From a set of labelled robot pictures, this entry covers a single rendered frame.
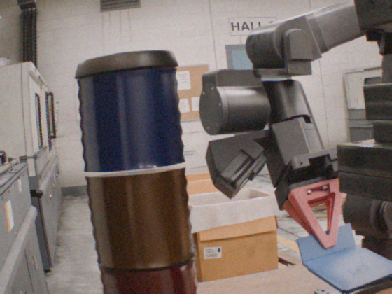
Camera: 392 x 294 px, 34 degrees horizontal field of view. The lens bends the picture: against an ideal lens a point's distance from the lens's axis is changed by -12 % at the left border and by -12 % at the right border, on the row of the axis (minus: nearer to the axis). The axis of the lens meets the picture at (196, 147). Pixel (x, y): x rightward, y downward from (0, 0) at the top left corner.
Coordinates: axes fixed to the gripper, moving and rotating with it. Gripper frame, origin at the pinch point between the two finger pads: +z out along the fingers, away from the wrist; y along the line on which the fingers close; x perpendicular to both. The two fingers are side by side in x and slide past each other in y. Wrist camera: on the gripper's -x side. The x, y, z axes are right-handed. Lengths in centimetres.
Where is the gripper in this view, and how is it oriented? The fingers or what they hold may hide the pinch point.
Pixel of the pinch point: (327, 241)
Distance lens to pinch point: 76.6
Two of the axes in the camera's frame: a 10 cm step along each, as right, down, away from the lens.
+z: 2.5, 8.8, -3.9
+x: 9.6, -2.0, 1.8
